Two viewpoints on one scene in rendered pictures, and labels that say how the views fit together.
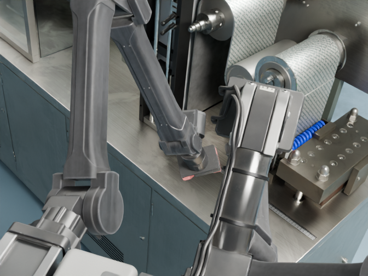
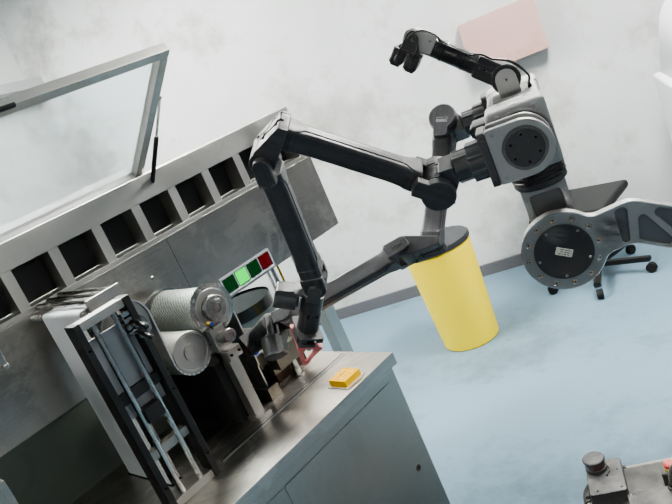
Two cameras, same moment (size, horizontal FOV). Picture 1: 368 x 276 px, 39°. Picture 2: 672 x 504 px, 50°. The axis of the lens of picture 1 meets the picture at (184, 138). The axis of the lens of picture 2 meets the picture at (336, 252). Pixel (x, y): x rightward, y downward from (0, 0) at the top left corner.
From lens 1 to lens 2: 1.84 m
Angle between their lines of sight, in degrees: 75
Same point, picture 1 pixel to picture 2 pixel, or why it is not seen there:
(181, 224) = (324, 467)
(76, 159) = (409, 162)
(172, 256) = not seen: outside the picture
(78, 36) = (321, 135)
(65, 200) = (442, 162)
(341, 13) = (135, 286)
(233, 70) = (177, 352)
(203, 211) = (324, 409)
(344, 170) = not seen: hidden behind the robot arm
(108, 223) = not seen: hidden behind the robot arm
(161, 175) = (276, 453)
